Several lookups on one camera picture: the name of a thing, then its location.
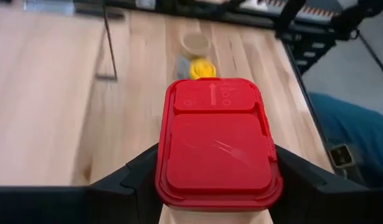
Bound red-lid smoked paprika tin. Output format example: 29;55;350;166
154;77;285;224

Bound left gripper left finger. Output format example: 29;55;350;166
87;142;164;224

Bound black aluminium frame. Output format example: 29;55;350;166
277;23;338;75

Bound wooden shelf black metal legs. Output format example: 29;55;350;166
0;4;120;187

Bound black table edge trim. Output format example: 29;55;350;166
284;43;357;187

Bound tan-lid furikake jar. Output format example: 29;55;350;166
179;30;211;60

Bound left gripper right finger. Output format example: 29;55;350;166
270;144;367;224

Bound yellow-lid chili onion jar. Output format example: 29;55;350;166
174;57;217;81

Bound person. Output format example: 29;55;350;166
308;91;383;189

